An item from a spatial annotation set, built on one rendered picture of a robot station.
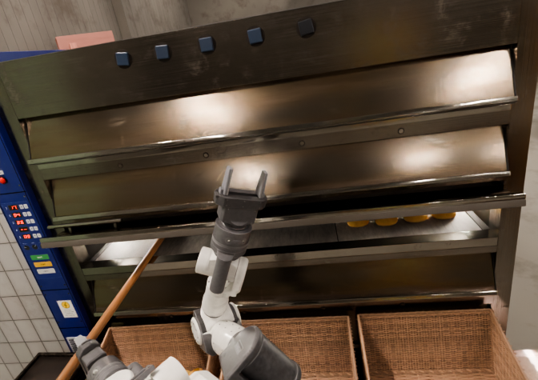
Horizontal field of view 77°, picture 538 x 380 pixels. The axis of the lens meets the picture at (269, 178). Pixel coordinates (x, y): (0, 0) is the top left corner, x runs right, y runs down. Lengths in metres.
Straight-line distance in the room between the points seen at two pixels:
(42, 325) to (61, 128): 1.09
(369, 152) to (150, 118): 0.84
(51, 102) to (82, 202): 0.42
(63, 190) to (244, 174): 0.79
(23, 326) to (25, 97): 1.23
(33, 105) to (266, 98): 0.90
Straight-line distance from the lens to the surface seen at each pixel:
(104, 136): 1.47
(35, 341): 2.35
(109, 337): 1.98
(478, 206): 1.33
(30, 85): 1.60
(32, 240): 1.86
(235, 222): 0.78
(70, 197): 1.68
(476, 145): 1.42
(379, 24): 1.25
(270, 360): 0.81
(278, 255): 1.49
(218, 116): 1.28
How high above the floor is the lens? 2.00
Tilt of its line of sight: 21 degrees down
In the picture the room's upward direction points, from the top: 9 degrees counter-clockwise
